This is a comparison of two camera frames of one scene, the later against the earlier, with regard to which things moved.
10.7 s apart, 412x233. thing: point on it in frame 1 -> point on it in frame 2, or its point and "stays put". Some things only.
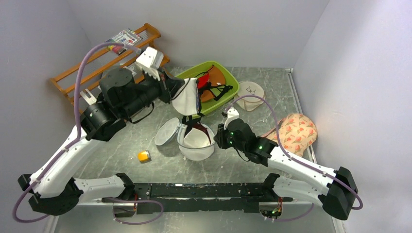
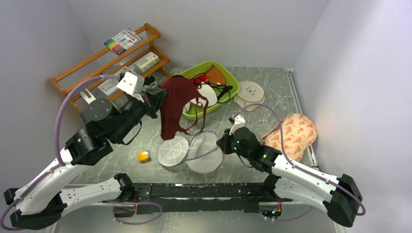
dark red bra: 204,129 -> 183,109
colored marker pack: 128,37 stays put
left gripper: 168,87 -> 156,95
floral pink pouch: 297,132 stays put
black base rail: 197,197 stays put
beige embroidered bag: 248,88 stays put
